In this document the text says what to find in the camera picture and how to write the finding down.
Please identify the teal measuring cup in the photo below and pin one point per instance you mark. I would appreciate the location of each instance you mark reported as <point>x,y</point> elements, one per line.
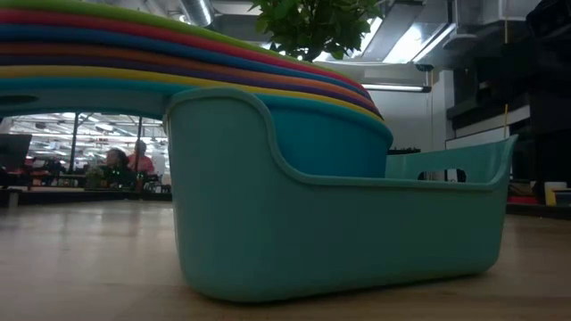
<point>330,142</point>

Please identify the teal plastic basket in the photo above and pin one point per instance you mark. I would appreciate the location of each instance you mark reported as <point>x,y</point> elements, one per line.
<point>334,241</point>

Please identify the yellow measuring cup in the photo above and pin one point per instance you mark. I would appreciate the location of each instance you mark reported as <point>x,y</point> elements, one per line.
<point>44,71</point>

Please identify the purple measuring cup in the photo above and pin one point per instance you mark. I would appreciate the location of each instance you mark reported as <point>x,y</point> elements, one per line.
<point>44,60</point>

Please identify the blue measuring cup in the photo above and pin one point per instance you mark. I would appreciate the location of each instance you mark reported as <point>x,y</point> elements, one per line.
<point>44,34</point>

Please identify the green measuring cup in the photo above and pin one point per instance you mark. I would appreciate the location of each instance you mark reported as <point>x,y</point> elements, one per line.
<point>44,4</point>

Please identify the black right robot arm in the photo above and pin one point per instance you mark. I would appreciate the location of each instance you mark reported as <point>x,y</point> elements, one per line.
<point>551,15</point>

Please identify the long ceiling light bar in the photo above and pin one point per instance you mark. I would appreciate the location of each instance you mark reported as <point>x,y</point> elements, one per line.
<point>392,88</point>

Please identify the leafy green tree plant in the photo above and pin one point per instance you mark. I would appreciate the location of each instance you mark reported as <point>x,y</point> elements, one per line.
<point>312,22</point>

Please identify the person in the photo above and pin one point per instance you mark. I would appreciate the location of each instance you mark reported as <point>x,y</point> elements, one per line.
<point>143,164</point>
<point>116,171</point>

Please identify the red flat object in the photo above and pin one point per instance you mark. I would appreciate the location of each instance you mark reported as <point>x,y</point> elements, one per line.
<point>524,200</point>

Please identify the black monitor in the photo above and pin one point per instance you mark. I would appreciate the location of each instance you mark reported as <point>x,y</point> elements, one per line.
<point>13,151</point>

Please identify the black aluminium table frame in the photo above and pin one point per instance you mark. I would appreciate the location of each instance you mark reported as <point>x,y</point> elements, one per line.
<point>89,196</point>

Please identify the black background frame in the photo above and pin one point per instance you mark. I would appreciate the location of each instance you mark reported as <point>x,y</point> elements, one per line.
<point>74,142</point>

